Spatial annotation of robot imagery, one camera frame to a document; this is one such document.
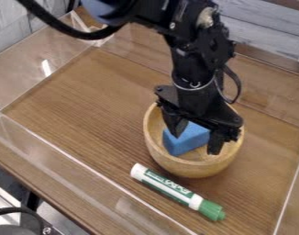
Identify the blue foam block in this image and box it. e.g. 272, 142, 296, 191
161, 122, 209, 157

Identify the green white marker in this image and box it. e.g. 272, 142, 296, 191
129, 163, 225, 221

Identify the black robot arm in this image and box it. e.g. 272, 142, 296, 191
14, 0, 244, 155

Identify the black cable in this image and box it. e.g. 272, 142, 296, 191
0, 207, 42, 235

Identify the clear acrylic tray wall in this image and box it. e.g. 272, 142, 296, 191
0, 8, 299, 235

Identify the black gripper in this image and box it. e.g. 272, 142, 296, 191
154, 72, 244, 155

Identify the brown wooden bowl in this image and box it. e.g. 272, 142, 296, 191
142, 103, 245, 178

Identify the black metal table frame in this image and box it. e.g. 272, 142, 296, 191
0, 162, 66, 235

